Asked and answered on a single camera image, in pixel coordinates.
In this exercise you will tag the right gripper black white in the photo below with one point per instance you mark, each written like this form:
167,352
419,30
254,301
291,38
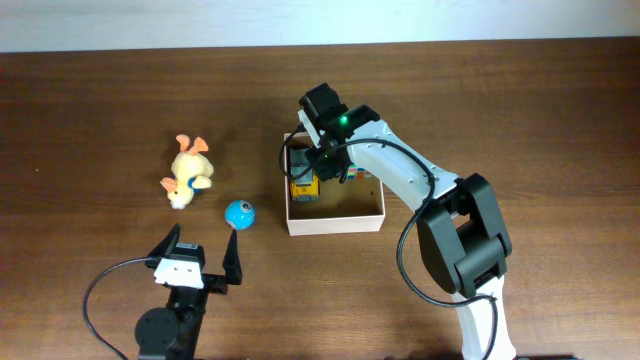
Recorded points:
322,168

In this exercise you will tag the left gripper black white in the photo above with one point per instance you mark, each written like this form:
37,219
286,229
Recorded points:
218,284

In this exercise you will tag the colourful puzzle cube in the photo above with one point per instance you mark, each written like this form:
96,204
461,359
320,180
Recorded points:
355,173

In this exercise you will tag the blue ball toy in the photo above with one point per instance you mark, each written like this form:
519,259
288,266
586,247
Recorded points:
240,215

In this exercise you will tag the yellow grey toy truck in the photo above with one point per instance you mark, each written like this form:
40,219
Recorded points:
305,186

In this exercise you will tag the yellow plush duck toy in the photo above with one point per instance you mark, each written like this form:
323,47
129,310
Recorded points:
191,170

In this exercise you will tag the pink cardboard box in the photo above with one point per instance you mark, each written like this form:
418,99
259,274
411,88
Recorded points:
355,206

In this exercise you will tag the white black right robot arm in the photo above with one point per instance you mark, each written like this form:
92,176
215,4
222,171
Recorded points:
462,234

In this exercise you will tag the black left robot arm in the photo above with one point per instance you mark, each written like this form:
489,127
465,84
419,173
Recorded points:
172,331

